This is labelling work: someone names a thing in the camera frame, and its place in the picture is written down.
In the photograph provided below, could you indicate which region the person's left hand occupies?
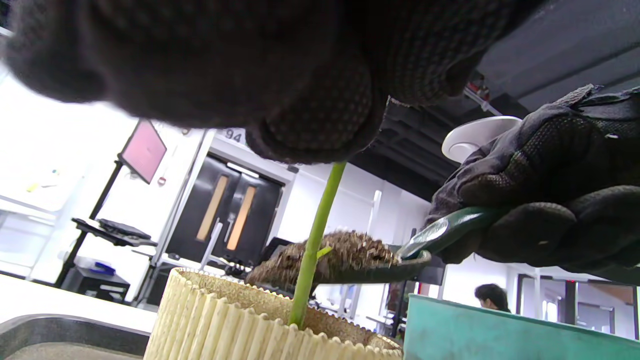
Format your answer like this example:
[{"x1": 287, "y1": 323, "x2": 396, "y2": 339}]
[{"x1": 2, "y1": 0, "x2": 543, "y2": 166}]

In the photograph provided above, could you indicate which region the green plastic trowel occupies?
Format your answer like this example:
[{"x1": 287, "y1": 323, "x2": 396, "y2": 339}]
[{"x1": 310, "y1": 206, "x2": 511, "y2": 286}]

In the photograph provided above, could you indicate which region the dark brown plastic tray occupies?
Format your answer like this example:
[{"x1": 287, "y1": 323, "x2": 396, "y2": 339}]
[{"x1": 0, "y1": 313, "x2": 152, "y2": 360}]

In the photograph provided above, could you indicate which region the white number sign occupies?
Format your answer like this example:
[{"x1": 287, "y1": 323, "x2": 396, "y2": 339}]
[{"x1": 222, "y1": 128, "x2": 248, "y2": 146}]

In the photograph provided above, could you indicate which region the red artificial rose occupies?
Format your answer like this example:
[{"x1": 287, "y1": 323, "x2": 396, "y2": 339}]
[{"x1": 288, "y1": 161, "x2": 347, "y2": 328}]

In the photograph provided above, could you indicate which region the pink screen monitor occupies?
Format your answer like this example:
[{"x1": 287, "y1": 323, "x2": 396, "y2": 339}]
[{"x1": 120, "y1": 119, "x2": 168, "y2": 185}]

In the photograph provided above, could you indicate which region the black double door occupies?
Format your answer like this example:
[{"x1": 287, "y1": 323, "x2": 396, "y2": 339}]
[{"x1": 165, "y1": 152, "x2": 285, "y2": 268}]

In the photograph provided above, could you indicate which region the black mesh chair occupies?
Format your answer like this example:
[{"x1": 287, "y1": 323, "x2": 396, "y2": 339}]
[{"x1": 260, "y1": 236, "x2": 297, "y2": 266}]

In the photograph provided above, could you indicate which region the green plastic storage bin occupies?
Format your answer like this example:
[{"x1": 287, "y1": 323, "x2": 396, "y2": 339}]
[{"x1": 403, "y1": 294, "x2": 640, "y2": 360}]

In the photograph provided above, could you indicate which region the white right hand controller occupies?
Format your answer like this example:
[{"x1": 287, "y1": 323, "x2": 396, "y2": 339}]
[{"x1": 441, "y1": 116, "x2": 522, "y2": 164}]

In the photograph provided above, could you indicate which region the brown potting mix heap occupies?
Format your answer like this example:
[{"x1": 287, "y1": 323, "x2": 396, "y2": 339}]
[{"x1": 246, "y1": 230, "x2": 401, "y2": 290}]

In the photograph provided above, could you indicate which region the yellow ribbed flower pot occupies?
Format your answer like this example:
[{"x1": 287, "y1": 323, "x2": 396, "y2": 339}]
[{"x1": 144, "y1": 267, "x2": 404, "y2": 360}]

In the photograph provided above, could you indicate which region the person's right hand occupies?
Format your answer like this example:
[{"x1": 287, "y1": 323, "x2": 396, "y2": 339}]
[{"x1": 425, "y1": 84, "x2": 640, "y2": 286}]

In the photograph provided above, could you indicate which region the black flat screen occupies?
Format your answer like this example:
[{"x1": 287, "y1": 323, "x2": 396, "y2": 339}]
[{"x1": 389, "y1": 227, "x2": 447, "y2": 341}]

